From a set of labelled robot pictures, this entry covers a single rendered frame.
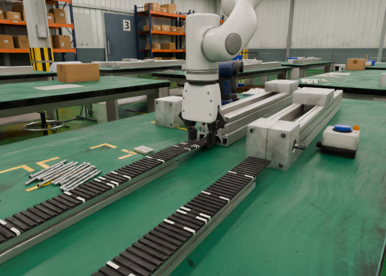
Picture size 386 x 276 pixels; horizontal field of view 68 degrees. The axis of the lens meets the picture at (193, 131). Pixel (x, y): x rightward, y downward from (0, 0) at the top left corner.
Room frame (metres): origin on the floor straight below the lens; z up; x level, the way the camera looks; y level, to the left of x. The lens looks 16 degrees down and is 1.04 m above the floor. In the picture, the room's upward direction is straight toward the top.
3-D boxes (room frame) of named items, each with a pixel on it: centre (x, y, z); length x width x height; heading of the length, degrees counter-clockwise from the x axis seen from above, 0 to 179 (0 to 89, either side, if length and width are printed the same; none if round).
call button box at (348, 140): (0.73, -0.38, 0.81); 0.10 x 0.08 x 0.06; 57
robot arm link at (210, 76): (0.75, -0.02, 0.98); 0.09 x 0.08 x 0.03; 57
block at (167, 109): (1.03, 0.06, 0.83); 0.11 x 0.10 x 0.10; 54
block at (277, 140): (0.65, -0.20, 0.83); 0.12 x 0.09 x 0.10; 57
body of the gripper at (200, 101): (0.75, -0.02, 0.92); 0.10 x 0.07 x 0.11; 57
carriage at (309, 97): (1.03, -0.44, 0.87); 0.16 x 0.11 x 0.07; 147
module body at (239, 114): (1.14, -0.28, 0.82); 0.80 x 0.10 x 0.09; 147
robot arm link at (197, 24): (0.75, -0.03, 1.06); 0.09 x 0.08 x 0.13; 35
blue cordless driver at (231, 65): (1.19, -0.08, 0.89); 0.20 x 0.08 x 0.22; 70
